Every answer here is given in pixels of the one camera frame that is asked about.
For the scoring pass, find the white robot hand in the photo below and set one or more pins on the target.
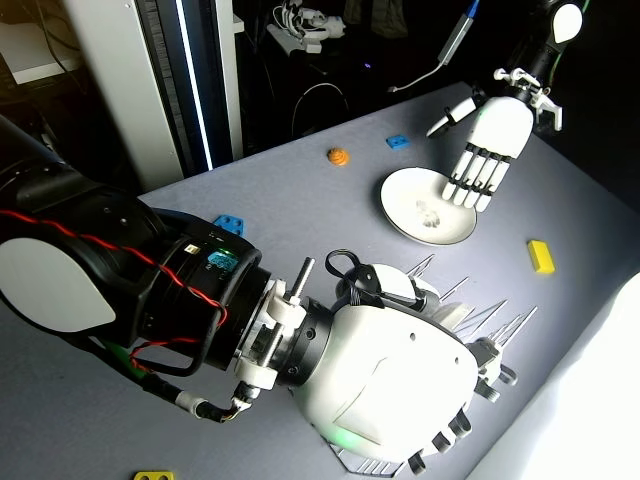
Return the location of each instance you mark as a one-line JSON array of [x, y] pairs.
[[500, 125], [390, 370]]

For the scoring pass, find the spare white robot hand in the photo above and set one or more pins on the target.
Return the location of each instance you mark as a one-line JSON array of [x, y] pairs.
[[310, 22]]

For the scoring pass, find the small blue block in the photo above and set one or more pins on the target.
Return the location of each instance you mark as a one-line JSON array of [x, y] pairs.
[[398, 142]]

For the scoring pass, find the dark hanging cloth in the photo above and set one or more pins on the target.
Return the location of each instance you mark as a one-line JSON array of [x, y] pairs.
[[375, 17]]

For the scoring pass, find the yellow block with holes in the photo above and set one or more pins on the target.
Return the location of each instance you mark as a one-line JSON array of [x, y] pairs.
[[152, 476]]

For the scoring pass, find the yellow rectangular block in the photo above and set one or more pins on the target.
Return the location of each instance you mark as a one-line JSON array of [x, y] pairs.
[[541, 257]]

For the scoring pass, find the orange ridged toy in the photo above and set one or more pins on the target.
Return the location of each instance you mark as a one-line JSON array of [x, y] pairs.
[[338, 157]]

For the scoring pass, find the blue pentagon block with holes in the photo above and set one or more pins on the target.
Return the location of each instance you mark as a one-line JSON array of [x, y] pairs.
[[230, 223]]

